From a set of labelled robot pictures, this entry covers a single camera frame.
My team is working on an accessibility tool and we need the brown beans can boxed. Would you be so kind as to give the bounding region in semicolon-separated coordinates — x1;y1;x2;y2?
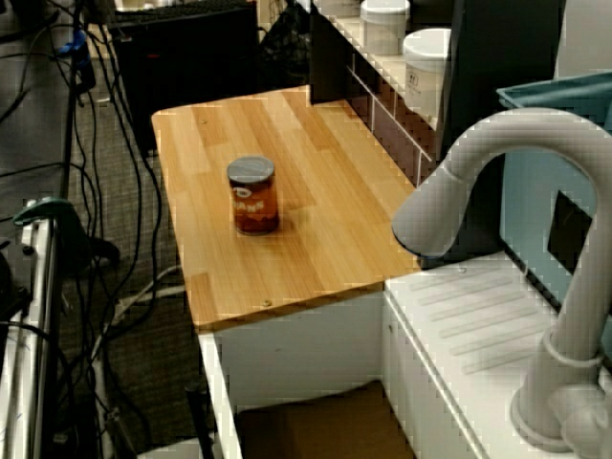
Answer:
226;155;281;236

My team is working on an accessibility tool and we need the white toy sink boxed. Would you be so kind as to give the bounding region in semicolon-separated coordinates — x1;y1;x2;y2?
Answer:
198;251;612;459

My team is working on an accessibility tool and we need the wooden countertop board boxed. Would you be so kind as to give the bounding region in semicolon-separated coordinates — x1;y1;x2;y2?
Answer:
151;86;425;331

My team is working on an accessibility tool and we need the dark tile backsplash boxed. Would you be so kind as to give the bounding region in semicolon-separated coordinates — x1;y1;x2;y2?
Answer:
344;47;437;188

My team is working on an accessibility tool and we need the beige backsplash shelf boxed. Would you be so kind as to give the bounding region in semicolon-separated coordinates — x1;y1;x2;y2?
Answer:
328;12;450;131

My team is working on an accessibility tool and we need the white plastic jar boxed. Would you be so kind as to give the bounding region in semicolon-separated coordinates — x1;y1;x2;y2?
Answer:
360;0;412;56
403;27;453;117

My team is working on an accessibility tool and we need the black computer case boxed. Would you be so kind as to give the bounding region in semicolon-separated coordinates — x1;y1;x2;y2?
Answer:
110;2;260;155

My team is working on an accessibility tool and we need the thin black rod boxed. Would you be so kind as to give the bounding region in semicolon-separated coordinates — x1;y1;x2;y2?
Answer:
185;380;217;459

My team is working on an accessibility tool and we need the blue plastic bin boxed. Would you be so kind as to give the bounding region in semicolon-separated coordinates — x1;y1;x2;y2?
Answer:
495;70;612;312

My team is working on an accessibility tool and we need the black upright panel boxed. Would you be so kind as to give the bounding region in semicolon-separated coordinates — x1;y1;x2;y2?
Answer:
440;0;561;162

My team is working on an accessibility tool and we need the grey toy faucet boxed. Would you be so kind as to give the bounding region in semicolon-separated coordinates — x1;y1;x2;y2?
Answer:
390;107;612;455

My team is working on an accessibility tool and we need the blue tape piece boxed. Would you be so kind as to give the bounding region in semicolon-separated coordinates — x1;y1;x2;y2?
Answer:
55;29;91;64

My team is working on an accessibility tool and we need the black cable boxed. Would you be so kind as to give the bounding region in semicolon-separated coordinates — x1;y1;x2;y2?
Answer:
0;160;104;240
85;26;166;307

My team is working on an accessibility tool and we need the white cable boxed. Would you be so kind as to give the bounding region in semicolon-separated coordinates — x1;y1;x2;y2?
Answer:
88;265;186;369

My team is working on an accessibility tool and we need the black camera stand pole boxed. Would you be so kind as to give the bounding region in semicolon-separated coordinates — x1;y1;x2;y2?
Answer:
59;0;87;200

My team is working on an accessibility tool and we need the aluminium frame rail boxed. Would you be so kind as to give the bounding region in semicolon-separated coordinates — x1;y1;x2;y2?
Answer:
0;205;66;459

